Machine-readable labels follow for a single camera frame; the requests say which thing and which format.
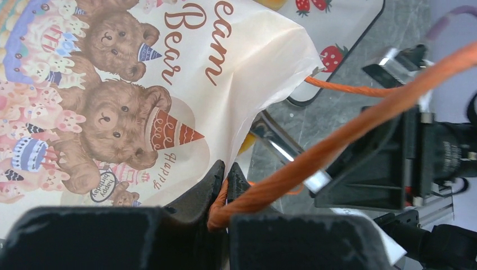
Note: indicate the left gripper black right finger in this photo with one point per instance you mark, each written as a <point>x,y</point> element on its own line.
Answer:
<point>271,240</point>

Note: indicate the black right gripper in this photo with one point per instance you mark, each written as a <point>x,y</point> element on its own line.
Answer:
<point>396,164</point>

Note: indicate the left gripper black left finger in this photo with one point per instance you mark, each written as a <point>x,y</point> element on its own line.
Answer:
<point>118,237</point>

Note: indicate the metal tongs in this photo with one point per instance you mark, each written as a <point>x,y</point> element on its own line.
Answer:
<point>279,143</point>

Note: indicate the white paper bag orange handles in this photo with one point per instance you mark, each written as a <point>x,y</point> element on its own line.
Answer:
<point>130,103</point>

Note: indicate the ring doughnut fake bread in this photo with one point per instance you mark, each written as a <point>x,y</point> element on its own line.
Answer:
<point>272,4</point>

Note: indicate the small orange fake bun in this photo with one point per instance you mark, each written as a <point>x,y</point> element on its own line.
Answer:
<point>247,143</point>

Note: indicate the strawberry pattern tray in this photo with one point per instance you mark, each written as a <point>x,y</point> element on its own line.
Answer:
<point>335,27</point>

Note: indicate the aluminium frame rail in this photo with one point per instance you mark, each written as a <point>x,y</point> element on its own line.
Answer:
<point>436,209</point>

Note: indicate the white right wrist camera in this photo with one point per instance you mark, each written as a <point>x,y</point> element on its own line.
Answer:
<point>392,67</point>

